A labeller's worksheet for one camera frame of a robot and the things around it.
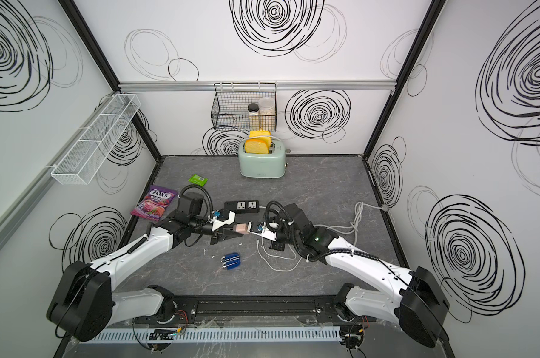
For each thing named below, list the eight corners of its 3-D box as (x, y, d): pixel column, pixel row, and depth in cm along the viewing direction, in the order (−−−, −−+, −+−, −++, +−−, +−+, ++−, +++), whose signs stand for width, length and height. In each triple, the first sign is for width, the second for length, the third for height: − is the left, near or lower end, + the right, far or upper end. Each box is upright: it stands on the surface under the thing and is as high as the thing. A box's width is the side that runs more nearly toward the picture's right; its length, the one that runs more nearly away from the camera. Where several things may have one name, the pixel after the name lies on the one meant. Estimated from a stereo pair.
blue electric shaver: (221, 270, 84) (219, 267, 81) (223, 256, 88) (221, 253, 85) (239, 270, 84) (238, 267, 81) (241, 256, 88) (240, 253, 85)
